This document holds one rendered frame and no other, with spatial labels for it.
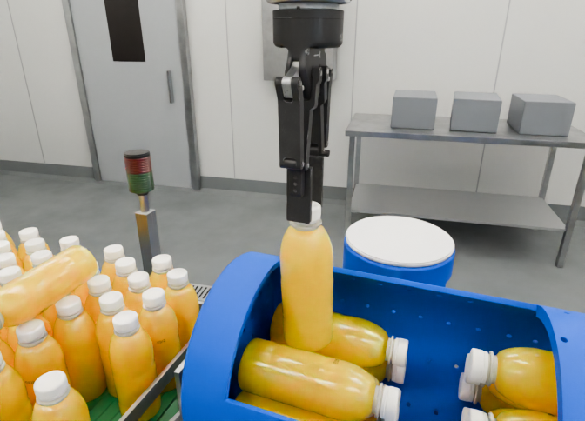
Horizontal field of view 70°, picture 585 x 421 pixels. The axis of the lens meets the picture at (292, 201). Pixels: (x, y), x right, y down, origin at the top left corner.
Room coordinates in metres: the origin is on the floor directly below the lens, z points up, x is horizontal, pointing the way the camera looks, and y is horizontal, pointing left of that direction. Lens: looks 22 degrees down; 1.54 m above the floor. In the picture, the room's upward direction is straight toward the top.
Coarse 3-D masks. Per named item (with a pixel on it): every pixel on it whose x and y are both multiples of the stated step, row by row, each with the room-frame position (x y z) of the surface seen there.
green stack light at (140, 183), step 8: (128, 176) 0.99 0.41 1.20; (136, 176) 0.98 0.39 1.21; (144, 176) 0.99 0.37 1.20; (152, 176) 1.02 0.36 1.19; (128, 184) 1.00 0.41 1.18; (136, 184) 0.98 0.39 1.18; (144, 184) 0.99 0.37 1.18; (152, 184) 1.01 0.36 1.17; (136, 192) 0.98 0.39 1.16; (144, 192) 0.99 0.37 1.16
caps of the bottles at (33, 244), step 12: (0, 228) 0.93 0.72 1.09; (36, 228) 0.90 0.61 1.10; (0, 240) 0.87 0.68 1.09; (24, 240) 0.87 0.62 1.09; (36, 240) 0.84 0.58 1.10; (60, 240) 0.84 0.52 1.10; (72, 240) 0.84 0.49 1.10; (0, 252) 0.81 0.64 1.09; (36, 252) 0.78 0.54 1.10; (48, 252) 0.78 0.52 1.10; (0, 264) 0.75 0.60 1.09; (12, 264) 0.76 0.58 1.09; (36, 264) 0.76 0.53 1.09; (0, 276) 0.69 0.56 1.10; (12, 276) 0.70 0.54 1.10
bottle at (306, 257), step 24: (288, 240) 0.47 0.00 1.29; (312, 240) 0.46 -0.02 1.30; (288, 264) 0.46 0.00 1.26; (312, 264) 0.45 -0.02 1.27; (288, 288) 0.46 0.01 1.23; (312, 288) 0.45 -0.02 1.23; (288, 312) 0.46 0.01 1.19; (312, 312) 0.45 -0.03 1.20; (288, 336) 0.46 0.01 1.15; (312, 336) 0.45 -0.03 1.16
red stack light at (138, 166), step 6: (150, 156) 1.02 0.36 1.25; (126, 162) 0.99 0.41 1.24; (132, 162) 0.98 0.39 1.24; (138, 162) 0.98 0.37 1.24; (144, 162) 0.99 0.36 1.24; (150, 162) 1.01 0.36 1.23; (126, 168) 0.99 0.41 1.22; (132, 168) 0.98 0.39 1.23; (138, 168) 0.98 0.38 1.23; (144, 168) 0.99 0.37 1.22; (150, 168) 1.01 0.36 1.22; (132, 174) 0.98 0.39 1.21; (138, 174) 0.98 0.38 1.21
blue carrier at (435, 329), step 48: (240, 288) 0.46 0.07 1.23; (336, 288) 0.59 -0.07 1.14; (384, 288) 0.55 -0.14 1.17; (432, 288) 0.49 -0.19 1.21; (192, 336) 0.42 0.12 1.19; (240, 336) 0.41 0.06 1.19; (432, 336) 0.54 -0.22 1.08; (480, 336) 0.52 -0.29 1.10; (528, 336) 0.49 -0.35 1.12; (576, 336) 0.36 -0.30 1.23; (192, 384) 0.39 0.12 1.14; (432, 384) 0.51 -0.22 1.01; (576, 384) 0.31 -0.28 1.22
